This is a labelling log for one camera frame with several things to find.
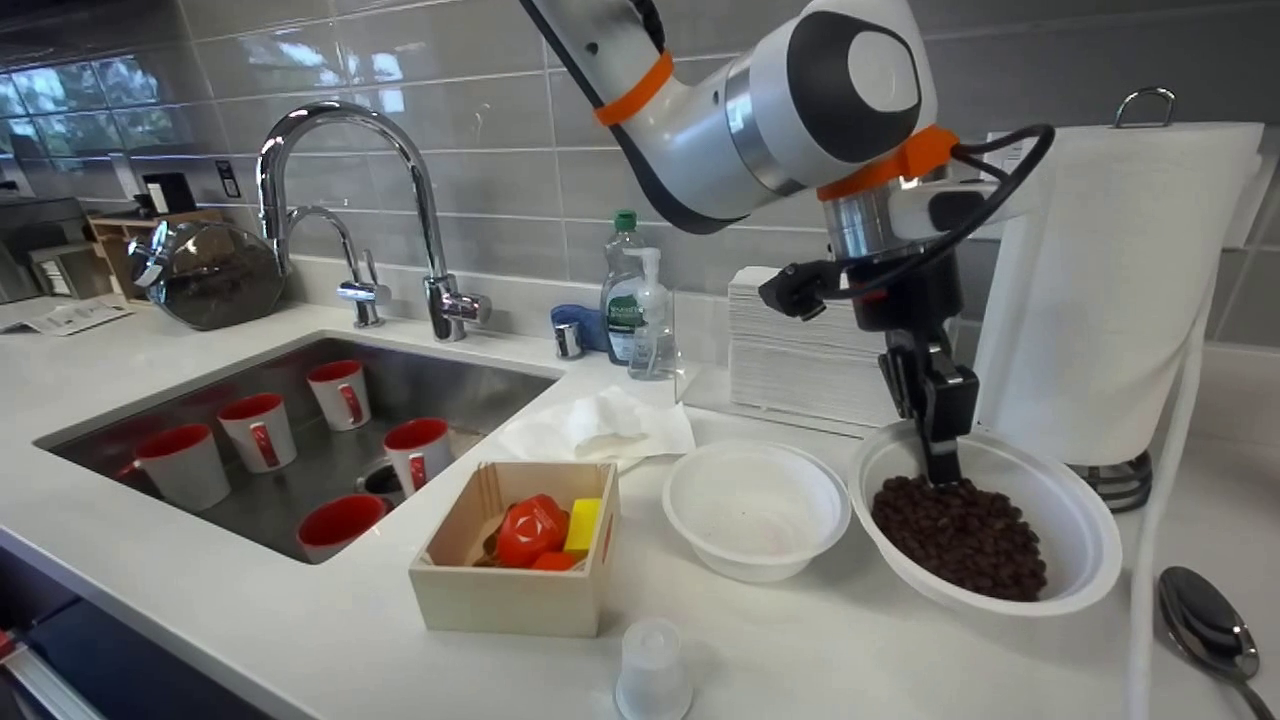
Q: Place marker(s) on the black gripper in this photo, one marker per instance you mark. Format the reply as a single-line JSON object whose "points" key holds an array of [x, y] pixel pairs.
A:
{"points": [[910, 300]]}

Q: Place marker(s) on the small white bowl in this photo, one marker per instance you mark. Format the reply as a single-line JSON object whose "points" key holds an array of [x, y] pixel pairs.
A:
{"points": [[752, 508]]}

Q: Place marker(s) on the small translucent plastic cup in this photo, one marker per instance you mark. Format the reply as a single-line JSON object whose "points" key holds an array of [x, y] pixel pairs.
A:
{"points": [[655, 679]]}

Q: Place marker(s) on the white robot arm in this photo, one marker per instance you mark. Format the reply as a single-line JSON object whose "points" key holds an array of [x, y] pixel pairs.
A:
{"points": [[835, 102]]}

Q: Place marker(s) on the coffee beans in large bowl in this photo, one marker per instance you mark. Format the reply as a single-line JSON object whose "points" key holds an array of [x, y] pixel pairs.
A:
{"points": [[967, 539]]}

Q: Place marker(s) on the large white bowl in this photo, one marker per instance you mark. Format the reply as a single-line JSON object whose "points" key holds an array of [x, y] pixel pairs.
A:
{"points": [[1079, 535]]}

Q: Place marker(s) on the stack of folded napkins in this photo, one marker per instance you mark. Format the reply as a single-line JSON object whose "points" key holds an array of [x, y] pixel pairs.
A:
{"points": [[819, 370]]}

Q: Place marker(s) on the black paper towel holder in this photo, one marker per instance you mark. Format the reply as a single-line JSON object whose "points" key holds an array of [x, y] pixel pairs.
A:
{"points": [[1131, 480]]}

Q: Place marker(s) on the paper towel roll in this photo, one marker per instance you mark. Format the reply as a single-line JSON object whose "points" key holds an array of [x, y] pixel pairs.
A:
{"points": [[1101, 272]]}

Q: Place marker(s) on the clear soap dispenser bottle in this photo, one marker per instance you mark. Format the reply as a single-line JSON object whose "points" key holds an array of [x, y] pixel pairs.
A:
{"points": [[655, 339]]}

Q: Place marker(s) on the white cloth on counter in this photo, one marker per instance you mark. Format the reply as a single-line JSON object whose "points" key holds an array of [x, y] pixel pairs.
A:
{"points": [[598, 431]]}

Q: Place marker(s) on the green dish soap bottle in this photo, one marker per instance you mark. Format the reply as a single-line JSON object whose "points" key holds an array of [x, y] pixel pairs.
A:
{"points": [[616, 286]]}

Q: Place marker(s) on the blue sponge holder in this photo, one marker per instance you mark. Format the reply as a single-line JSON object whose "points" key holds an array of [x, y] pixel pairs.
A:
{"points": [[579, 330]]}

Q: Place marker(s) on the black metal spoon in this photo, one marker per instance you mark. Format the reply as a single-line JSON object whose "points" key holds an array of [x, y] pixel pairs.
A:
{"points": [[1209, 634]]}

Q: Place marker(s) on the yellow block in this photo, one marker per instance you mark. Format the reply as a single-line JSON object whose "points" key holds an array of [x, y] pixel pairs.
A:
{"points": [[582, 525]]}

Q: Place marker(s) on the wooden box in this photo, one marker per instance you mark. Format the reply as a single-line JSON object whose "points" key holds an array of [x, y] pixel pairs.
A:
{"points": [[461, 582]]}

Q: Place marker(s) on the chrome kitchen faucet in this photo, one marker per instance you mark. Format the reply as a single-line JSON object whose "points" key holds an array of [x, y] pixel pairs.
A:
{"points": [[455, 314]]}

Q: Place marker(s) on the red white mug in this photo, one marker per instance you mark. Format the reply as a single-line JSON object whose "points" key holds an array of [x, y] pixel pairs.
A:
{"points": [[338, 521], [256, 431], [418, 451], [185, 464], [341, 392]]}

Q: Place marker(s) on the small chrome tap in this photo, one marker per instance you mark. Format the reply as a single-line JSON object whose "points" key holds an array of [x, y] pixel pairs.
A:
{"points": [[360, 286]]}

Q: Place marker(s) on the stainless steel sink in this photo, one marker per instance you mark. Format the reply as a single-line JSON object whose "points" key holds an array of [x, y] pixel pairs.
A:
{"points": [[270, 507]]}

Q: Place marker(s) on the dark bag of goods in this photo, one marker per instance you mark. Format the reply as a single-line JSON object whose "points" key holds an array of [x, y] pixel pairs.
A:
{"points": [[208, 272]]}

